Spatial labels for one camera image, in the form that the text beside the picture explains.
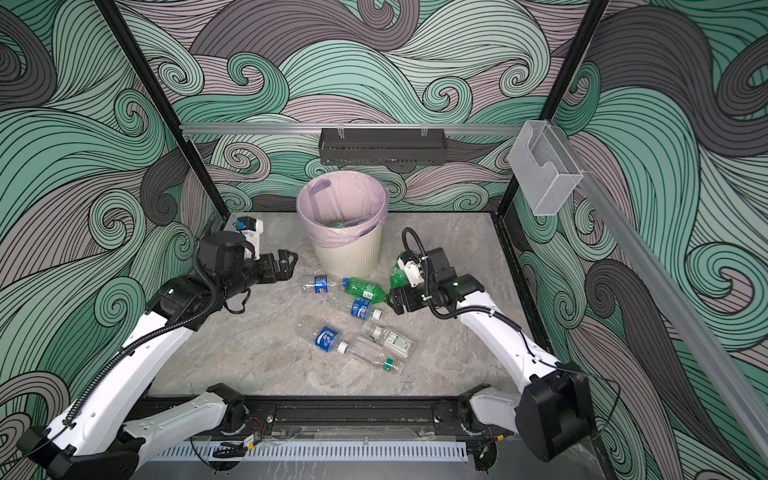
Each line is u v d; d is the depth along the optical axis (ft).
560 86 2.74
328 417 2.46
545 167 2.56
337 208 3.38
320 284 3.07
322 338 2.67
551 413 1.26
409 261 2.37
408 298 2.29
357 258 2.95
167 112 2.93
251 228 1.97
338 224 3.31
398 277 3.12
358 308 2.88
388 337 2.67
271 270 1.97
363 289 3.17
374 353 2.63
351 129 3.09
